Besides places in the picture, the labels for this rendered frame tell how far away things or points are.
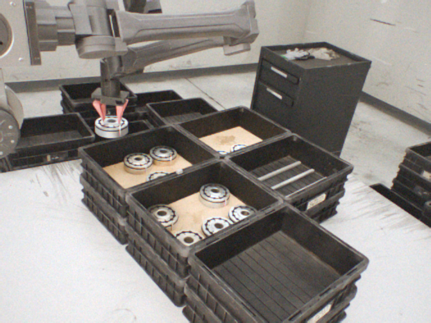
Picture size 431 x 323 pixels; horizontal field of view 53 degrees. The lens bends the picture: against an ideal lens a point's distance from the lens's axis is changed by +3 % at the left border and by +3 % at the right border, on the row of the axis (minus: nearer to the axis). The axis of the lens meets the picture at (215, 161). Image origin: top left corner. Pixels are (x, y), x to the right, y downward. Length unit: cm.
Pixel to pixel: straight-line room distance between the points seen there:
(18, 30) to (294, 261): 92
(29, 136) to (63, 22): 168
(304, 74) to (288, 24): 278
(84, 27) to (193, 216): 72
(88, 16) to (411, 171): 220
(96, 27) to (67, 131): 167
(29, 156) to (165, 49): 122
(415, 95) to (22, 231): 394
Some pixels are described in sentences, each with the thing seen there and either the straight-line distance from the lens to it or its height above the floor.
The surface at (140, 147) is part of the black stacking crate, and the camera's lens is 164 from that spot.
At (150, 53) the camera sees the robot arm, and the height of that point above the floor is 132.
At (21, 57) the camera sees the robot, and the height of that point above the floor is 141.
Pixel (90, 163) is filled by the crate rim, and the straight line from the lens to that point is 143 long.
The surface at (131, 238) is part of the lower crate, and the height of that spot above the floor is 77.
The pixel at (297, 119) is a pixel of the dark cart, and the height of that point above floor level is 55.
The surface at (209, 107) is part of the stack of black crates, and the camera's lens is 273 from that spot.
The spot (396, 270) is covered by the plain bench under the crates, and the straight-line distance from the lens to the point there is 162.
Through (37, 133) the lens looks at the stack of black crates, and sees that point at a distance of 251.
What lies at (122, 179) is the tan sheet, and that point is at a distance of 152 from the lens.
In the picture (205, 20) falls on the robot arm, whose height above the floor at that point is 147.
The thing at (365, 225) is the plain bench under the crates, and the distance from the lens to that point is 176.
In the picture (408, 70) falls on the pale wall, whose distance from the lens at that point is 474.
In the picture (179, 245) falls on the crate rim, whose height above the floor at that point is 93.
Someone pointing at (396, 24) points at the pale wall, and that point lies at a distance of 483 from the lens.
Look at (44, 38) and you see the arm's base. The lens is 86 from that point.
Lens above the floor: 169
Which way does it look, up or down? 31 degrees down
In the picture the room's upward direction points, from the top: 8 degrees clockwise
